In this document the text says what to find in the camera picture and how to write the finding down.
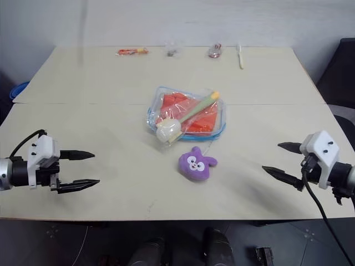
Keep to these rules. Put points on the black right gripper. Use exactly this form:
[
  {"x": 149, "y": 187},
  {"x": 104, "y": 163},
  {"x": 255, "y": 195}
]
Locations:
[{"x": 312, "y": 170}]

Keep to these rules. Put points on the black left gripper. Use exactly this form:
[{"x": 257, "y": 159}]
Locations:
[{"x": 47, "y": 174}]

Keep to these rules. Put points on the purple plush bunny toy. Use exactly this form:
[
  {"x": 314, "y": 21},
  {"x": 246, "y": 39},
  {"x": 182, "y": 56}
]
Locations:
[{"x": 195, "y": 164}]

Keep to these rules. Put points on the plush tulip toy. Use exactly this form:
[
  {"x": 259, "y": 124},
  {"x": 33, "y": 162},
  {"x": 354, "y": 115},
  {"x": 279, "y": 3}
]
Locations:
[{"x": 166, "y": 130}]

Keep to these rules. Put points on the clear bag with orange cloth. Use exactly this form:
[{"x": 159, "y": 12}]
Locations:
[{"x": 155, "y": 105}]

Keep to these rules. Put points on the orange cloth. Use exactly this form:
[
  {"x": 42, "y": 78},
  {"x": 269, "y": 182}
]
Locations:
[{"x": 174, "y": 104}]

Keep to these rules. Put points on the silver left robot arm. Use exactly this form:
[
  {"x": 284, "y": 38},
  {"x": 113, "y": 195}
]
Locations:
[{"x": 14, "y": 173}]

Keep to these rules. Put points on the clear packet red item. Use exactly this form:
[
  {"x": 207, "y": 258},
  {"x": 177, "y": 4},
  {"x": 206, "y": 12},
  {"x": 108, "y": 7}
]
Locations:
[{"x": 214, "y": 51}]

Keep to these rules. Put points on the small clear packet dark item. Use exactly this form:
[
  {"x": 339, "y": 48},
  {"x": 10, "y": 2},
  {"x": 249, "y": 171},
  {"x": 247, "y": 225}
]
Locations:
[{"x": 172, "y": 51}]

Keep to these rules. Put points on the grey chair seat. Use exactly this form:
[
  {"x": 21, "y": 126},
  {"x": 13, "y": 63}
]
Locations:
[{"x": 345, "y": 116}]

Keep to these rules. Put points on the small black floor device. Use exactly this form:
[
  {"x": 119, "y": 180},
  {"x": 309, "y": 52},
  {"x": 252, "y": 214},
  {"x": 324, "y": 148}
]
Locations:
[{"x": 264, "y": 256}]

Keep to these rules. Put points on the blue plastic basin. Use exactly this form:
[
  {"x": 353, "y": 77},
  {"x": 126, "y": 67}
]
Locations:
[{"x": 18, "y": 90}]

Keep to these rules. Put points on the black chair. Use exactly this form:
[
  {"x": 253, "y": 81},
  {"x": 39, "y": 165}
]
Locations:
[{"x": 338, "y": 72}]

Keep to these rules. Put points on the dark rounded shape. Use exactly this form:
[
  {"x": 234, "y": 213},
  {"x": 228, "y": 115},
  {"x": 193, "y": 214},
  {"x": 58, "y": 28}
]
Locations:
[{"x": 148, "y": 252}]

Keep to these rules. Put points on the cream plastic spoon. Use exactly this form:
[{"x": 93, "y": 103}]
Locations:
[{"x": 240, "y": 58}]

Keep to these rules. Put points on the orange packaged snack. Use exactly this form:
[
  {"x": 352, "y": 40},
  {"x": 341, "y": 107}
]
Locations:
[{"x": 130, "y": 51}]

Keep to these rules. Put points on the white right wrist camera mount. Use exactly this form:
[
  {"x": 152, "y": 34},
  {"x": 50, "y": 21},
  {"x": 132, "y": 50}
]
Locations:
[{"x": 323, "y": 151}]

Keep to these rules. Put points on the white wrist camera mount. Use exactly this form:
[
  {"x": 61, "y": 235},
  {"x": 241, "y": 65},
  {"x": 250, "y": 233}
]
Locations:
[
  {"x": 43, "y": 149},
  {"x": 323, "y": 151}
]

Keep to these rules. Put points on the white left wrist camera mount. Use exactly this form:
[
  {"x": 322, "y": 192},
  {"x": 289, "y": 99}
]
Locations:
[{"x": 43, "y": 149}]

